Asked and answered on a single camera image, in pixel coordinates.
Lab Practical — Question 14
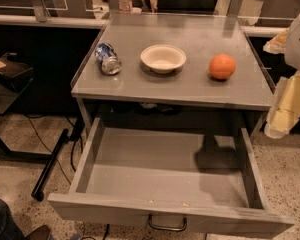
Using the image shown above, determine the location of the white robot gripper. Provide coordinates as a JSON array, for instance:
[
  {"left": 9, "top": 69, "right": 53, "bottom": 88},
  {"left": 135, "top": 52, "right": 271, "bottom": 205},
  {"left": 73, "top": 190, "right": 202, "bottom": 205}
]
[{"left": 263, "top": 14, "right": 300, "bottom": 139}]

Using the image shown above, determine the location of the orange fruit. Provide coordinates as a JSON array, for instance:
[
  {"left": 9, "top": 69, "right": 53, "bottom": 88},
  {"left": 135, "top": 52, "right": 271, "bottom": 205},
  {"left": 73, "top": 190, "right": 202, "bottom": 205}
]
[{"left": 209, "top": 54, "right": 236, "bottom": 80}]

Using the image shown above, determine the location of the grey drawer cabinet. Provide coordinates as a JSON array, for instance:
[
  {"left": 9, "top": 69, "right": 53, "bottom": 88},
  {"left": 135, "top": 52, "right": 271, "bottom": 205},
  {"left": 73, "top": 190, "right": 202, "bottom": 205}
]
[{"left": 72, "top": 14, "right": 273, "bottom": 138}]

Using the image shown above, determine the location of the open grey top drawer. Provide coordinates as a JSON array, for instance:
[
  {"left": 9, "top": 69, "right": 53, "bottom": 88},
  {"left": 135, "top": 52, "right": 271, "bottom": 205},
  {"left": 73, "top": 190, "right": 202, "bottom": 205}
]
[{"left": 48, "top": 123, "right": 294, "bottom": 239}]

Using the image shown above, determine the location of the background person's hand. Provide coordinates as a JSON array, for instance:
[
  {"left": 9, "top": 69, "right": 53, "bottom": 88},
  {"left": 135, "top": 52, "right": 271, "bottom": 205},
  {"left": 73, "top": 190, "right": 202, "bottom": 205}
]
[{"left": 150, "top": 0, "right": 158, "bottom": 13}]

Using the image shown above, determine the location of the white paper bowl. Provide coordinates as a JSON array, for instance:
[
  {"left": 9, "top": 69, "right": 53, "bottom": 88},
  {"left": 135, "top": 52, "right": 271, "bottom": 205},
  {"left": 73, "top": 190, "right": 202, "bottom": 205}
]
[{"left": 140, "top": 45, "right": 186, "bottom": 74}]

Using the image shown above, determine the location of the black monitor in background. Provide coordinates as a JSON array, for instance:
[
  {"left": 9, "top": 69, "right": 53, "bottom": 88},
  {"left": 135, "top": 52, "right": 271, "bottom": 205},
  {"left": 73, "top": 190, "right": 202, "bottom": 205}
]
[{"left": 158, "top": 0, "right": 218, "bottom": 14}]

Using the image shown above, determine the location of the crushed blue soda can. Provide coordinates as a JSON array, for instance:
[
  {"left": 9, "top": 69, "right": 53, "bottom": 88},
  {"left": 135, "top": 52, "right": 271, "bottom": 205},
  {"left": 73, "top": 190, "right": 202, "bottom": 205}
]
[{"left": 95, "top": 43, "right": 121, "bottom": 75}]

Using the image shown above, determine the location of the black box on stand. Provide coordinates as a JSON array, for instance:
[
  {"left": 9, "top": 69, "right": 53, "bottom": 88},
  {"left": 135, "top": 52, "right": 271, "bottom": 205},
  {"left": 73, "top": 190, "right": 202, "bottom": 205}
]
[{"left": 0, "top": 53, "right": 34, "bottom": 90}]

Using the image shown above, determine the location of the black stand leg bar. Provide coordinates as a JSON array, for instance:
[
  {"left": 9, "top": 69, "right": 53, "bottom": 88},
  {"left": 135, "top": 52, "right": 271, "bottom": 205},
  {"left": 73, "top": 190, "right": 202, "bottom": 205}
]
[{"left": 31, "top": 129, "right": 68, "bottom": 202}]

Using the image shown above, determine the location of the brown shoe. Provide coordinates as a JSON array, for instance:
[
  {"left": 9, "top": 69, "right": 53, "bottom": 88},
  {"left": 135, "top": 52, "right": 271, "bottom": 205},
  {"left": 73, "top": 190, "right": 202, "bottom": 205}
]
[{"left": 25, "top": 225, "right": 51, "bottom": 240}]

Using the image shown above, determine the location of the person's blue jeans leg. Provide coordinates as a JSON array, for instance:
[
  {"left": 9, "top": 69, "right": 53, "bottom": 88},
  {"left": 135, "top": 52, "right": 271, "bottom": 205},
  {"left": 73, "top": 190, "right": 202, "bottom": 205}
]
[{"left": 0, "top": 199, "right": 25, "bottom": 240}]

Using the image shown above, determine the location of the black metal drawer handle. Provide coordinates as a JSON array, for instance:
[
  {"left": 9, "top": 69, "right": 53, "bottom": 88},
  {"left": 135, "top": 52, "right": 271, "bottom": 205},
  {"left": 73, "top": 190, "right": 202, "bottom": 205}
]
[{"left": 148, "top": 215, "right": 188, "bottom": 232}]

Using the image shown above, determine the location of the black floor cable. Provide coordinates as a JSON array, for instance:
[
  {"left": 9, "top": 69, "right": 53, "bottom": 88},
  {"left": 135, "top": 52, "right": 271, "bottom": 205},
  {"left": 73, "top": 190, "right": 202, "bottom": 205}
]
[{"left": 23, "top": 114, "right": 85, "bottom": 185}]

